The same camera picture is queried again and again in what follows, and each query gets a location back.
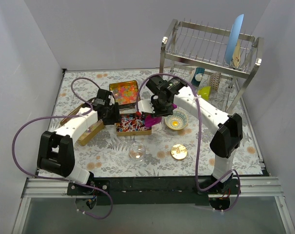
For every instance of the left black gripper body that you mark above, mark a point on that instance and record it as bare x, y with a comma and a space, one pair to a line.
115, 113

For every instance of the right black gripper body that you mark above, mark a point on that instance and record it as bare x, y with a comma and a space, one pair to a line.
160, 111

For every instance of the magenta plastic scoop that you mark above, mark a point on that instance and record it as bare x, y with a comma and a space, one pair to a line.
151, 121

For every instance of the gold tin with lollipops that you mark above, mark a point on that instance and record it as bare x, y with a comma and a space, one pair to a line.
132, 124

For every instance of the clear glass jar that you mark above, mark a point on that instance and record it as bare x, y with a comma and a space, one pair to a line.
137, 151

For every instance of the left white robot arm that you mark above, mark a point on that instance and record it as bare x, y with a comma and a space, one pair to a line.
56, 149

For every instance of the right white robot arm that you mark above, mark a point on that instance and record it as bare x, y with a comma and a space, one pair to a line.
226, 129

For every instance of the gold tin with jelly candies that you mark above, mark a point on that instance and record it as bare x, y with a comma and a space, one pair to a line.
125, 93

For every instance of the gold tin with pale candies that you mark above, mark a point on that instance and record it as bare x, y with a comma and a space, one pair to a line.
88, 131

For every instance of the patterned ceramic bowl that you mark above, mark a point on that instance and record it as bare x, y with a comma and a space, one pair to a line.
177, 121

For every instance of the yellow-green plastic bowl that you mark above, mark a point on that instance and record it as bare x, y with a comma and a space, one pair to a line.
205, 92

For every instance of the floral tablecloth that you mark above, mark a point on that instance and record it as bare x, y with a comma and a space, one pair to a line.
107, 155

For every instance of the teal cup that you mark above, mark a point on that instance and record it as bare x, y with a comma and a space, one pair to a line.
197, 77

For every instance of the round gold lid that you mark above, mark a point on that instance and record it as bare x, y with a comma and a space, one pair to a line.
179, 152

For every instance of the steel dish rack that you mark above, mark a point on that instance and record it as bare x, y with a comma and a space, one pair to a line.
187, 45

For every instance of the patterned mug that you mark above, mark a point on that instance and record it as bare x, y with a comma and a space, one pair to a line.
215, 79

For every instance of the cream patterned plate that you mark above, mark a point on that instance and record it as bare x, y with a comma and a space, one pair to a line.
236, 56

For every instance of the blue plate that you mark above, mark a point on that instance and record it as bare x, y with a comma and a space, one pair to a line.
233, 38

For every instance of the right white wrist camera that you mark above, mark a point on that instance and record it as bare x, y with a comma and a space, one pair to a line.
145, 106

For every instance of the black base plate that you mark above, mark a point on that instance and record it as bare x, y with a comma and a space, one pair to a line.
159, 190

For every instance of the aluminium rail frame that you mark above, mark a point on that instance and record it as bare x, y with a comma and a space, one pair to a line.
251, 186

